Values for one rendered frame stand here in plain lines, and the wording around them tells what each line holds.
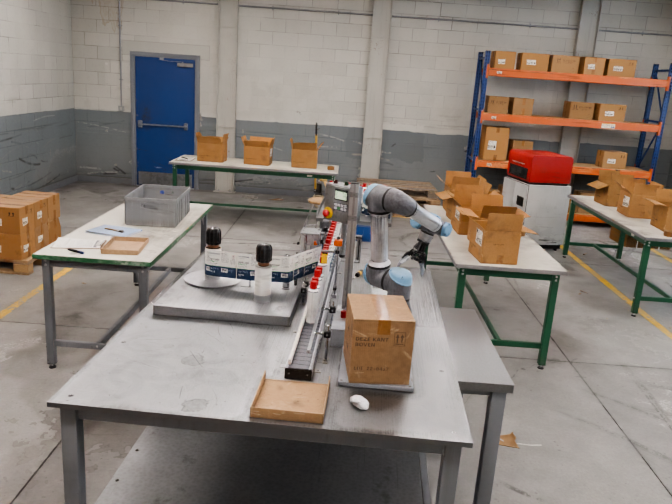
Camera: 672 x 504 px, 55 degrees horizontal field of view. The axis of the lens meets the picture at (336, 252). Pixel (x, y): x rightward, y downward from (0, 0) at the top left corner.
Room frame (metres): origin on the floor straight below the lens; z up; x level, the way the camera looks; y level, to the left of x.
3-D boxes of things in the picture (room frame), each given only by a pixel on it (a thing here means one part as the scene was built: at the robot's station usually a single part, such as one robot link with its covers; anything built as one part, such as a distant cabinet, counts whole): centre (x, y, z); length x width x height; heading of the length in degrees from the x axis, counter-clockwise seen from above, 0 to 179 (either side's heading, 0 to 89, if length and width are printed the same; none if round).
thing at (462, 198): (5.53, -1.14, 0.97); 0.45 x 0.38 x 0.37; 93
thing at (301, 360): (3.19, 0.08, 0.86); 1.65 x 0.08 x 0.04; 177
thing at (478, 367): (2.91, -0.32, 0.81); 0.90 x 0.90 x 0.04; 0
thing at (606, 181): (7.49, -3.15, 0.97); 0.51 x 0.36 x 0.37; 93
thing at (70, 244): (4.15, 1.72, 0.81); 0.38 x 0.36 x 0.02; 0
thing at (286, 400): (2.20, 0.13, 0.85); 0.30 x 0.26 x 0.04; 177
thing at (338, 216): (3.29, -0.02, 1.38); 0.17 x 0.10 x 0.19; 52
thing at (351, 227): (3.23, -0.07, 1.16); 0.04 x 0.04 x 0.67; 87
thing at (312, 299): (2.87, 0.09, 0.98); 0.05 x 0.05 x 0.20
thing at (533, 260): (5.53, -1.26, 0.39); 2.20 x 0.80 x 0.78; 0
